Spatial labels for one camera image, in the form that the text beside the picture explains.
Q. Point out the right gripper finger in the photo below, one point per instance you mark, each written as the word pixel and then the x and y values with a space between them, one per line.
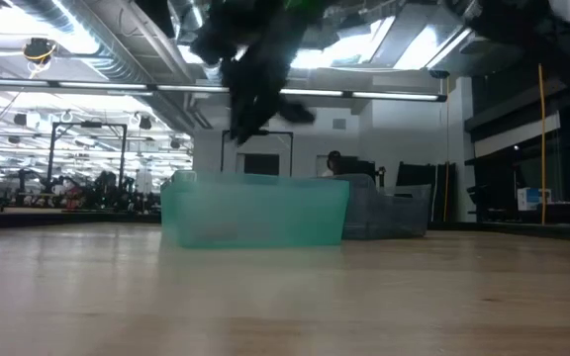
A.
pixel 239 109
pixel 264 106

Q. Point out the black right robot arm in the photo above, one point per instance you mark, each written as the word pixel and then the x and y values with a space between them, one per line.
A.
pixel 537 29

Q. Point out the long ceiling light strip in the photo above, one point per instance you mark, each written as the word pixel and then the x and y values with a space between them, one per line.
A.
pixel 186 89

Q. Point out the person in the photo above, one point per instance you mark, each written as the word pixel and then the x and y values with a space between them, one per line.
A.
pixel 333 160

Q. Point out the teal translucent plastic bin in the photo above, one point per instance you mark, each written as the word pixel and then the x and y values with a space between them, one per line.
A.
pixel 255 212

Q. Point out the grey translucent plastic bin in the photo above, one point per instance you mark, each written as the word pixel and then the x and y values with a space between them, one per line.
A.
pixel 389 212

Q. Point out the black upright panels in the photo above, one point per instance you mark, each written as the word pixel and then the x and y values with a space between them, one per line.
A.
pixel 443 193

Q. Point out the black yellow ceiling reel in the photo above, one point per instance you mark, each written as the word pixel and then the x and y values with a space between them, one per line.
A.
pixel 40 49

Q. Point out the white and blue box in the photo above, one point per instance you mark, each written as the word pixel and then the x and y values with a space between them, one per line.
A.
pixel 530 199

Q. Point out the narrow black gantry frame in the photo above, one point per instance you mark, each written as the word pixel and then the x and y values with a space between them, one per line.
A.
pixel 285 132

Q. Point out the round silver ceiling duct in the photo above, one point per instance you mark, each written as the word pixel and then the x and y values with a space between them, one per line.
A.
pixel 186 15

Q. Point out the wide black gantry frame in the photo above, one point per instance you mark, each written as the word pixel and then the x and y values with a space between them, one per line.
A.
pixel 87 124

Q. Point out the black ceiling camera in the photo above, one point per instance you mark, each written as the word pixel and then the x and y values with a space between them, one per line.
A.
pixel 438 74

